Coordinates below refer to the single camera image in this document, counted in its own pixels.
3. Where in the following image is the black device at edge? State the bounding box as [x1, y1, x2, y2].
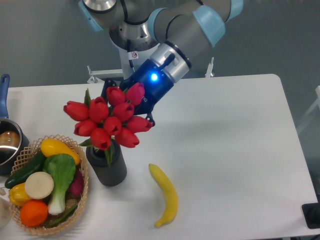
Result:
[301, 202, 320, 229]

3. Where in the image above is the yellow bell pepper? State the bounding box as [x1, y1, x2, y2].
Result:
[8, 183, 32, 207]

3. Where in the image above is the yellow banana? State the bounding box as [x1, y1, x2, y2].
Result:
[148, 163, 179, 228]

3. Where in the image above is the green bok choy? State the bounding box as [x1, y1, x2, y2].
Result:
[43, 153, 76, 215]

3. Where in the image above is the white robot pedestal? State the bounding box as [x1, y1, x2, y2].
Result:
[86, 12, 216, 84]

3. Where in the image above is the red tulip bouquet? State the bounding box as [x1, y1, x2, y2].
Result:
[63, 83, 154, 166]

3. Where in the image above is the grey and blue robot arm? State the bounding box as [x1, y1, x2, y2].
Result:
[78, 0, 244, 120]

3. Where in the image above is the dark grey ribbed vase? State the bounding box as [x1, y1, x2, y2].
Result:
[85, 139, 127, 187]

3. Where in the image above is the woven wicker basket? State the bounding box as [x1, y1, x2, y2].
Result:
[9, 134, 89, 236]

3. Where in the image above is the yellow squash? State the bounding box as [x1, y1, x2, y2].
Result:
[40, 138, 81, 165]

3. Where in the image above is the orange fruit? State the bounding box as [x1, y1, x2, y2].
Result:
[19, 200, 49, 227]

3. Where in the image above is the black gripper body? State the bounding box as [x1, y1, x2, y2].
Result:
[119, 58, 174, 115]

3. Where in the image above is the purple radish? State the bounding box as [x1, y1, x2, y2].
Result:
[68, 168, 84, 197]

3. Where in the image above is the green chili pepper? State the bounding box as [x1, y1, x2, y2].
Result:
[46, 204, 78, 228]

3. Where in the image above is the white garlic piece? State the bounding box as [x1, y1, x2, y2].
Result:
[0, 187, 6, 196]

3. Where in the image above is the green cucumber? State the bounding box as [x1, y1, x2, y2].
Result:
[4, 151, 47, 189]

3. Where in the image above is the blue handled saucepan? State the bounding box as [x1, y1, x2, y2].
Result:
[0, 73, 29, 176]

